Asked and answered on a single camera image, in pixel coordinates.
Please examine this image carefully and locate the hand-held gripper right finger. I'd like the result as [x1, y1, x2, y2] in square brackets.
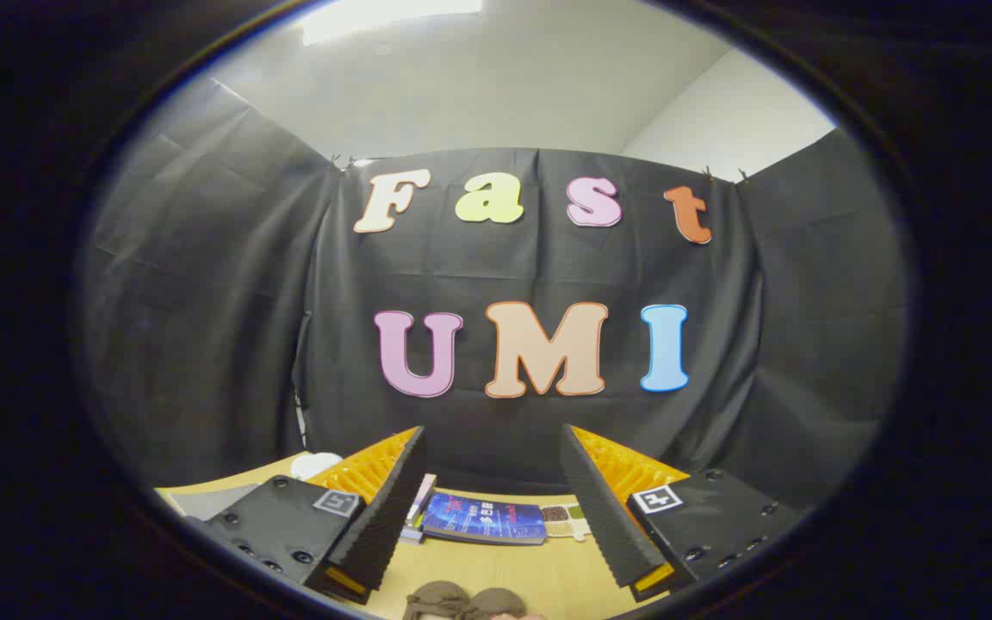
[559, 424, 807, 604]

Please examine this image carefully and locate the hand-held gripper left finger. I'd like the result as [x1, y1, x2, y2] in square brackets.
[186, 425, 428, 605]

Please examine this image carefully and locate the brown fuzzy shoe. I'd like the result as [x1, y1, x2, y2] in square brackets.
[404, 581, 473, 620]
[462, 587, 549, 620]

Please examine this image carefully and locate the beige fabric storage box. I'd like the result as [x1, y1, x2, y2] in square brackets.
[156, 480, 261, 523]

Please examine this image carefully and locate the white divided grain tray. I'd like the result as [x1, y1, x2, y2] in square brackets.
[542, 504, 591, 542]

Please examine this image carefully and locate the pink cover book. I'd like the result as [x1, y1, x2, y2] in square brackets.
[406, 474, 438, 528]

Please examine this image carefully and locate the white plush toy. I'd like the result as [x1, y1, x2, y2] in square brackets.
[289, 452, 344, 481]

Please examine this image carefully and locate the blue cover book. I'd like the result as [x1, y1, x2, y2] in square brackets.
[423, 493, 548, 546]

